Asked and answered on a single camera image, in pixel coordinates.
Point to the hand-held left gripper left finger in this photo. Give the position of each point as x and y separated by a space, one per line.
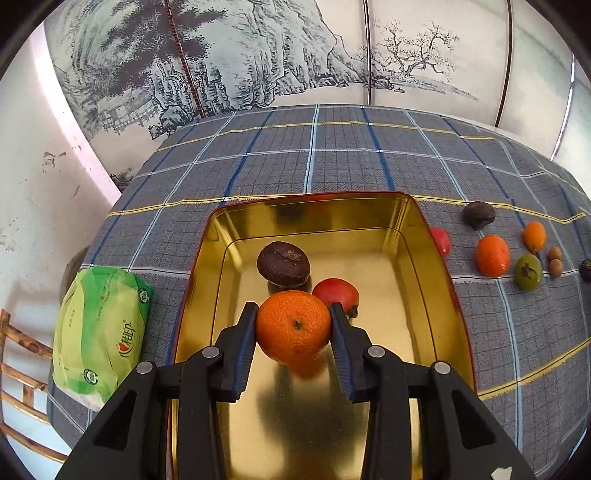
247 350

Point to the bamboo chair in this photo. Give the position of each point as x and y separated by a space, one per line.
18 344

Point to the large dark brown round fruit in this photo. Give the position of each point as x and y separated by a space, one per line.
282 263

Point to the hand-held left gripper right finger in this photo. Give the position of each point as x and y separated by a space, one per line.
340 350

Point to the green round fruit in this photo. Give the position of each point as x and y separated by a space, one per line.
528 273

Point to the gold metal tin box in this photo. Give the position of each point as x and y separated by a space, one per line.
392 277

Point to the green tissue pack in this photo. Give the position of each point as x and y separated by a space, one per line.
101 332

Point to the landscape painted screen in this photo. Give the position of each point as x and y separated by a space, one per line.
277 46

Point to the red round fruit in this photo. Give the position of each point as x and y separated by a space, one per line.
442 242

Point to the grey plaid tablecloth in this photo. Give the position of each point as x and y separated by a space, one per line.
323 157

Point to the red persimmon with dark calyx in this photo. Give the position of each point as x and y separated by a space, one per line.
337 291

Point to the large orange mandarin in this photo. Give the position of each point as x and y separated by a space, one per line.
291 327

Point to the small orange kumquat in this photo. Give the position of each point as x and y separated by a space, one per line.
534 237

